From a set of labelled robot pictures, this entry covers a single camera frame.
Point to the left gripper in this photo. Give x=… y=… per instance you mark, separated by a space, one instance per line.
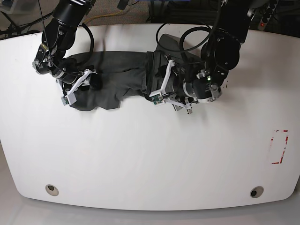
x=200 y=85

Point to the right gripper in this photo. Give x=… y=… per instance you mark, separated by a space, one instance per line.
x=71 y=72

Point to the dark green T-shirt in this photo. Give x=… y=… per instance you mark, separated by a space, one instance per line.
x=126 y=74

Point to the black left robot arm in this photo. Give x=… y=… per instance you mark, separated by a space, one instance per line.
x=208 y=55

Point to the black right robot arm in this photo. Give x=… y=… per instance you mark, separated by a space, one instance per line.
x=58 y=37

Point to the left table grommet hole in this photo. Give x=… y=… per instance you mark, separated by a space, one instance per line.
x=51 y=190

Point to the table grommet hole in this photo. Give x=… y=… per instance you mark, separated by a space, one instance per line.
x=51 y=190
x=256 y=192

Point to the white power strip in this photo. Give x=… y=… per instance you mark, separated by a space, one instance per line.
x=264 y=20

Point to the red tape marking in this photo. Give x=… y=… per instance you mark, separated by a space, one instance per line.
x=278 y=144

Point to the right table grommet hole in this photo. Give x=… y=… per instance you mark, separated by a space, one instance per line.
x=256 y=192

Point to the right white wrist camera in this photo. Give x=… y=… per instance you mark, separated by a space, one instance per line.
x=68 y=96

